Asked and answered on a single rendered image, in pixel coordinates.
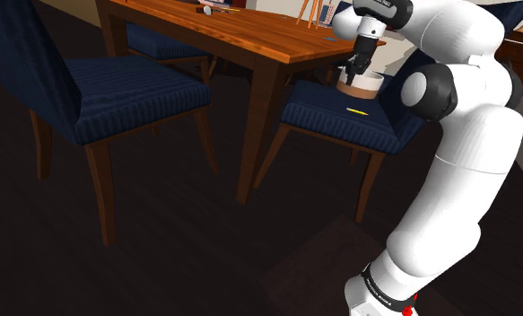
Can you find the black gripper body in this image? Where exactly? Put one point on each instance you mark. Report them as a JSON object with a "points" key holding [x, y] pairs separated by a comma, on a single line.
{"points": [[365, 47]]}

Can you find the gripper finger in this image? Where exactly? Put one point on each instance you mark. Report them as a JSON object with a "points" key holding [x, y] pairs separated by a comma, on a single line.
{"points": [[364, 69], [349, 73]]}

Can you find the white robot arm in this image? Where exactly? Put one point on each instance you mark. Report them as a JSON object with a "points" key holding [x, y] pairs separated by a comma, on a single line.
{"points": [[471, 144]]}

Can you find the white bowl with brown band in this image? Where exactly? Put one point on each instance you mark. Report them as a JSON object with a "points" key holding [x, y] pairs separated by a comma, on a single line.
{"points": [[368, 86]]}

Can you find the yellow pen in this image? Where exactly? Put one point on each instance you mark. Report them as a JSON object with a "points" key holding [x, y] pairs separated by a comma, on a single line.
{"points": [[357, 111]]}

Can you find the blue upholstered wooden chair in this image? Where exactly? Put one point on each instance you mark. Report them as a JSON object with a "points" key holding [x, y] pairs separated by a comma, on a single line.
{"points": [[125, 96], [331, 120], [160, 43]]}

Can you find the orange wooden tripod stand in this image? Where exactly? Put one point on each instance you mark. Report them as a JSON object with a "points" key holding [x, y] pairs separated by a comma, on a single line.
{"points": [[309, 12]]}

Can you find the wooden dining table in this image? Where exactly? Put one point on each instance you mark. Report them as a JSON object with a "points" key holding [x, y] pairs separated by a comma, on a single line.
{"points": [[261, 39]]}

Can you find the dark brown wooden cabinet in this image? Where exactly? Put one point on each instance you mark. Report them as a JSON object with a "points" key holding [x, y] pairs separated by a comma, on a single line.
{"points": [[521, 54]]}

